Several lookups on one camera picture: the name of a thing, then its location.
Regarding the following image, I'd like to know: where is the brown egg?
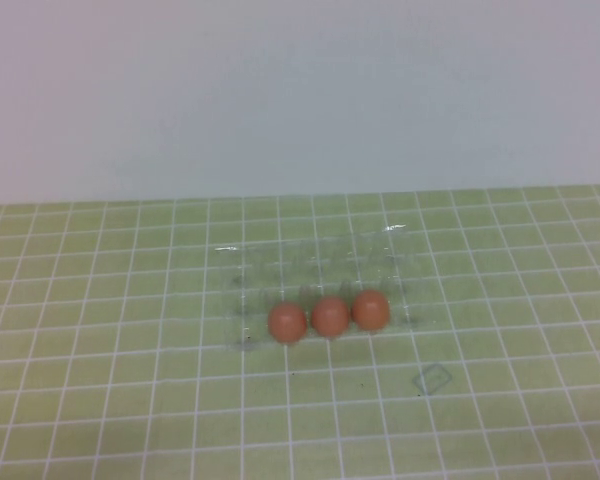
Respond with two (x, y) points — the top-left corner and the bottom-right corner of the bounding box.
(351, 289), (391, 332)
(310, 296), (352, 339)
(268, 302), (309, 345)

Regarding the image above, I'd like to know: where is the green grid table mat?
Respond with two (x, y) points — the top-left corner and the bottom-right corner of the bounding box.
(0, 183), (600, 480)

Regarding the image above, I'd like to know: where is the clear plastic egg tray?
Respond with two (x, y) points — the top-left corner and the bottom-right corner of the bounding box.
(213, 224), (417, 354)

